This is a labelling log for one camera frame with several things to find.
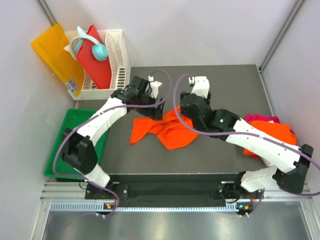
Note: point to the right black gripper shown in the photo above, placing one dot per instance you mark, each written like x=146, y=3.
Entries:
x=207, y=100

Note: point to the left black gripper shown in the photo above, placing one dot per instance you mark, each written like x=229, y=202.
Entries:
x=154, y=113

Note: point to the orange t shirt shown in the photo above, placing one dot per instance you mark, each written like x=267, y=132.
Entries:
x=279, y=131
x=170, y=131

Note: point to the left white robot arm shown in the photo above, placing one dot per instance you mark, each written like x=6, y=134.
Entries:
x=79, y=150

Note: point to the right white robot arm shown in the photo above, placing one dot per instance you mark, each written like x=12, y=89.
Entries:
x=289, y=164

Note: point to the red folder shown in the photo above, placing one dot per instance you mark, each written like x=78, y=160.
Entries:
x=99, y=71

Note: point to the white file organizer basket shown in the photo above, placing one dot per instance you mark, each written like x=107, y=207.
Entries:
x=120, y=67

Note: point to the teal cat ear headphones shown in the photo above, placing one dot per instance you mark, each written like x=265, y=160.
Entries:
x=98, y=49

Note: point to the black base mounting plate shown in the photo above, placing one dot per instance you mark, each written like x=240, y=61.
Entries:
x=175, y=190

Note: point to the folded orange t shirt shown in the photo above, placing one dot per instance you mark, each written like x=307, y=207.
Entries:
x=279, y=131

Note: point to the yellow folder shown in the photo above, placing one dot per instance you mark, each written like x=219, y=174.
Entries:
x=50, y=47

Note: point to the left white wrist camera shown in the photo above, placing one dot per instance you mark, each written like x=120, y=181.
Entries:
x=154, y=86

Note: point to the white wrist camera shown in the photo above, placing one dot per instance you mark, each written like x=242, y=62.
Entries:
x=154, y=86
x=200, y=86

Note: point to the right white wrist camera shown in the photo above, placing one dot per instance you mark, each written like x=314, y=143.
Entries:
x=200, y=86

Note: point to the white slotted cable duct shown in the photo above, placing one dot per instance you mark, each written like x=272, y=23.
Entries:
x=99, y=206

